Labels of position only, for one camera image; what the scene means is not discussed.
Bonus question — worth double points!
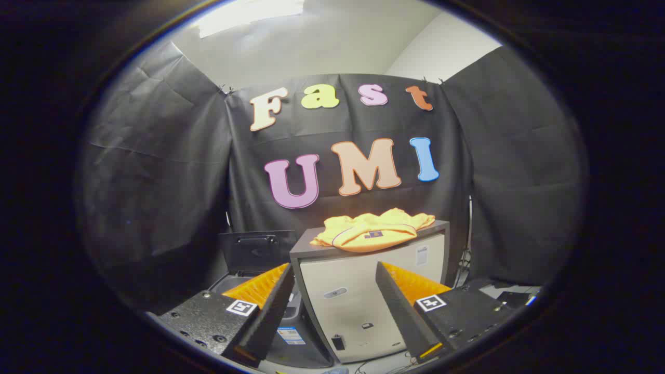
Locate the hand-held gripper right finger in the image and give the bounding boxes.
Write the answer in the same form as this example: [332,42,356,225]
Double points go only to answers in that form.
[375,261,520,364]

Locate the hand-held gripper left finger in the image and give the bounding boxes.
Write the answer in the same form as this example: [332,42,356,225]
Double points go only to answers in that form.
[147,262,295,367]

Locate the dark grey washing machine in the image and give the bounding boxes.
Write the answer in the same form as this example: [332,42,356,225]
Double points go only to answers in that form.
[208,270,334,370]

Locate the yellow orange shirt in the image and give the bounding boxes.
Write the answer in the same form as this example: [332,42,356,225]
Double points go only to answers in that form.
[310,208,436,253]

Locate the beige cabinet with dark top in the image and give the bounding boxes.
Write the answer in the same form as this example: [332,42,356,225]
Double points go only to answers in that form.
[289,220,451,364]

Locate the dark box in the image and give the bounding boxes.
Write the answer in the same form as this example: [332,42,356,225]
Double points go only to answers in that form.
[468,278,543,312]

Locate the black backdrop cloth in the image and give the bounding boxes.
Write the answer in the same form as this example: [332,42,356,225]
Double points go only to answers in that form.
[78,42,589,313]

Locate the dark cables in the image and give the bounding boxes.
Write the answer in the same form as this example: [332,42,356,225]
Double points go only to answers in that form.
[454,195,474,289]

